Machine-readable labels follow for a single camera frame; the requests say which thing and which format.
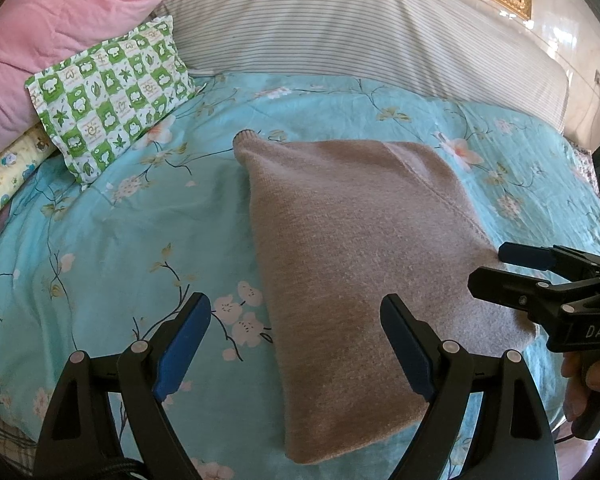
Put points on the beige knit sweater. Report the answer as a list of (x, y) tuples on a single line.
[(355, 285)]

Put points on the teal floral bed sheet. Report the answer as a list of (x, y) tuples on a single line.
[(130, 240)]

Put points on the person's right hand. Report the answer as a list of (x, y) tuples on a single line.
[(575, 390)]

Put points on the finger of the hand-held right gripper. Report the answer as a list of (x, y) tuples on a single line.
[(510, 287), (530, 256)]

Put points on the green checkered pillow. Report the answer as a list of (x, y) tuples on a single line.
[(105, 100)]

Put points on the plaid cloth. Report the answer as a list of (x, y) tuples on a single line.
[(2, 440)]

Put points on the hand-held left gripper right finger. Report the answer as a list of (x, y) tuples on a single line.
[(405, 345)]

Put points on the white striped pillow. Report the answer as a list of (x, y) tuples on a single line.
[(355, 25)]

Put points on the pink quilt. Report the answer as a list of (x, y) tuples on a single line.
[(55, 20)]

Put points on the yellow cartoon print pillow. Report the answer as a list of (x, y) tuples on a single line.
[(10, 170)]

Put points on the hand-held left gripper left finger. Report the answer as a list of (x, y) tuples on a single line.
[(182, 345)]

